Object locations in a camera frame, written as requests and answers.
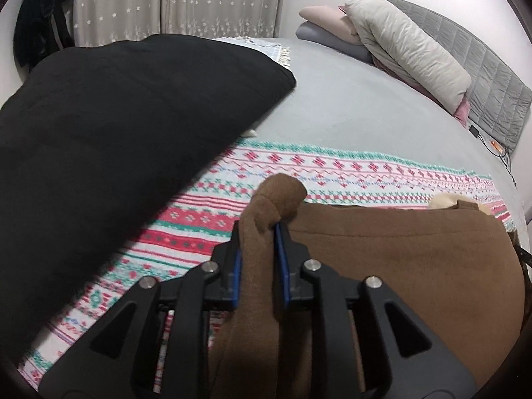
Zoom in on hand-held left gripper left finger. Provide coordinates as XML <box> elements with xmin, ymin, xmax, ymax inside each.
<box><xmin>38</xmin><ymin>220</ymin><xmax>244</xmax><ymax>399</ymax></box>

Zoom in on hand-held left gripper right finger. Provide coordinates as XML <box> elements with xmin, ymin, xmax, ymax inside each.
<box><xmin>272</xmin><ymin>222</ymin><xmax>478</xmax><ymax>399</ymax></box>

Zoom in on brown coat with cream collar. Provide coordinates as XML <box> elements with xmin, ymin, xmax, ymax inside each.
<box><xmin>210</xmin><ymin>173</ymin><xmax>530</xmax><ymax>399</ymax></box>

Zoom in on black hanging clothes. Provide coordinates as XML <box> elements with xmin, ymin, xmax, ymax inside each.
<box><xmin>13</xmin><ymin>0</ymin><xmax>75</xmax><ymax>71</ymax></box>

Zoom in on red green patterned blanket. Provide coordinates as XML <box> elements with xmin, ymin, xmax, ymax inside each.
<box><xmin>19</xmin><ymin>139</ymin><xmax>518</xmax><ymax>395</ymax></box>

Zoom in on bed with grey sheet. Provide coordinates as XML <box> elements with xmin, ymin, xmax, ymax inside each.
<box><xmin>239</xmin><ymin>37</ymin><xmax>526</xmax><ymax>233</ymax></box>

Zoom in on black quilt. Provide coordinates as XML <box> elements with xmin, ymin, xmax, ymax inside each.
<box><xmin>0</xmin><ymin>33</ymin><xmax>297</xmax><ymax>366</ymax></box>

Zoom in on light blue striped fringed blanket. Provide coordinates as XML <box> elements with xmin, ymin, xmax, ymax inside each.
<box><xmin>212</xmin><ymin>37</ymin><xmax>292</xmax><ymax>69</ymax></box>

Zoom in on grey pillow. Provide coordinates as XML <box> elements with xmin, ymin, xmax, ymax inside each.
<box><xmin>296</xmin><ymin>23</ymin><xmax>375</xmax><ymax>64</ymax></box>

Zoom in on pink pillow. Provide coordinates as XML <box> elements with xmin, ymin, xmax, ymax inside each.
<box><xmin>453</xmin><ymin>100</ymin><xmax>472</xmax><ymax>127</ymax></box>
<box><xmin>299</xmin><ymin>5</ymin><xmax>362</xmax><ymax>46</ymax></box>

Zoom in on cream rolled duvet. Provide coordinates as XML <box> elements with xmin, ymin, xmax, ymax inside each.
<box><xmin>344</xmin><ymin>0</ymin><xmax>472</xmax><ymax>111</ymax></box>

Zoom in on beige star print curtain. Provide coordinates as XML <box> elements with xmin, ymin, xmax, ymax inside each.
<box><xmin>72</xmin><ymin>0</ymin><xmax>288</xmax><ymax>47</ymax></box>

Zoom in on grey quilted headboard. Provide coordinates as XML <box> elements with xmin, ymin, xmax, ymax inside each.
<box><xmin>354</xmin><ymin>0</ymin><xmax>532</xmax><ymax>156</ymax></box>

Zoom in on black charger cable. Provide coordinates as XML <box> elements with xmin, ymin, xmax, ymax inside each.
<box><xmin>469</xmin><ymin>124</ymin><xmax>517</xmax><ymax>186</ymax></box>

